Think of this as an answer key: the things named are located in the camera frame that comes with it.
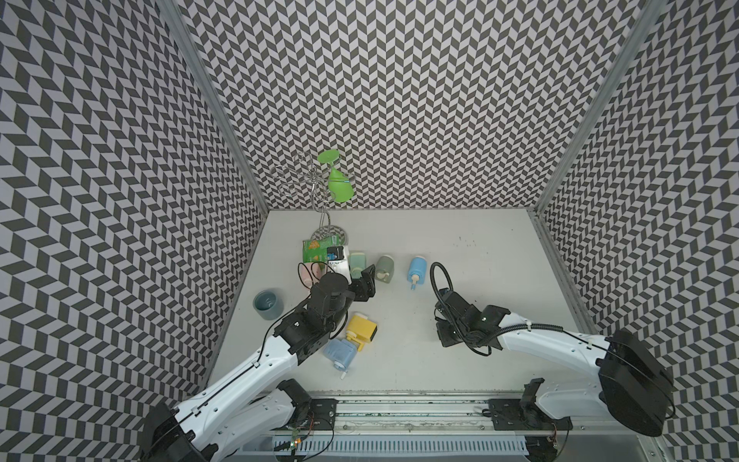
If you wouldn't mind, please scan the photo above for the mint green pencil sharpener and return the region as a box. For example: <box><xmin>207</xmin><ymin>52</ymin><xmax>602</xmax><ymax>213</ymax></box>
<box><xmin>348</xmin><ymin>251</ymin><xmax>367</xmax><ymax>279</ymax></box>

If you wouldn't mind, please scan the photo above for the yellow pencil sharpener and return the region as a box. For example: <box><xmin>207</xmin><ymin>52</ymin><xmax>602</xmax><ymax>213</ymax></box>
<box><xmin>346</xmin><ymin>313</ymin><xmax>377</xmax><ymax>352</ymax></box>

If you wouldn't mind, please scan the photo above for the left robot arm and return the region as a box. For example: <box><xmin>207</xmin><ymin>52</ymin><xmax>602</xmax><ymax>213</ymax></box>
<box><xmin>139</xmin><ymin>267</ymin><xmax>376</xmax><ymax>461</ymax></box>

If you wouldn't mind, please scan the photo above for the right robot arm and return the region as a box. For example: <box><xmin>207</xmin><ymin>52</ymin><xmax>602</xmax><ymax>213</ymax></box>
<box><xmin>429</xmin><ymin>276</ymin><xmax>677</xmax><ymax>437</ymax></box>

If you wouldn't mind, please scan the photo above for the light blue pencil sharpener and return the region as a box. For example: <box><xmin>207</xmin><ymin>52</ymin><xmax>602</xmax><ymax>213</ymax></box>
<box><xmin>323</xmin><ymin>339</ymin><xmax>358</xmax><ymax>377</ymax></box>

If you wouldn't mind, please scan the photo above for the green snack packet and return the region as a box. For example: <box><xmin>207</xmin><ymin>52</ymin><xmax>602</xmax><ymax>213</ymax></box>
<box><xmin>302</xmin><ymin>235</ymin><xmax>344</xmax><ymax>263</ymax></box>

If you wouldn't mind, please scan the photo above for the teal ceramic cup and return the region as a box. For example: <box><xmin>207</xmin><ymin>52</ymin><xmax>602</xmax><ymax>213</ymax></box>
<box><xmin>252</xmin><ymin>290</ymin><xmax>284</xmax><ymax>321</ymax></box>

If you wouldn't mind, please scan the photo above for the green plastic cup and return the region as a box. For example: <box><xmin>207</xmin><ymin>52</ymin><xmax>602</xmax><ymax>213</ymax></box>
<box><xmin>317</xmin><ymin>149</ymin><xmax>354</xmax><ymax>203</ymax></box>

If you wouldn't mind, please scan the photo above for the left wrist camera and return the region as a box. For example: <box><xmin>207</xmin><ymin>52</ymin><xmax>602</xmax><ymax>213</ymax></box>
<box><xmin>326</xmin><ymin>246</ymin><xmax>351</xmax><ymax>282</ymax></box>

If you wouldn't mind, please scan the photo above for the aluminium front rail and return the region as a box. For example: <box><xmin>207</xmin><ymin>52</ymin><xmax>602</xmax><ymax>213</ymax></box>
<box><xmin>172</xmin><ymin>393</ymin><xmax>665</xmax><ymax>438</ymax></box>

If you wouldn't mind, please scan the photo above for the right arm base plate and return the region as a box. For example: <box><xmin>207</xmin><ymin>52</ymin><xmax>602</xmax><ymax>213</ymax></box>
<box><xmin>482</xmin><ymin>398</ymin><xmax>573</xmax><ymax>432</ymax></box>

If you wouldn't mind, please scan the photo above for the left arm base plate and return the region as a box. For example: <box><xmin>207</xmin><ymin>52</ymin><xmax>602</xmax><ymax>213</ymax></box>
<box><xmin>280</xmin><ymin>398</ymin><xmax>339</xmax><ymax>433</ymax></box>

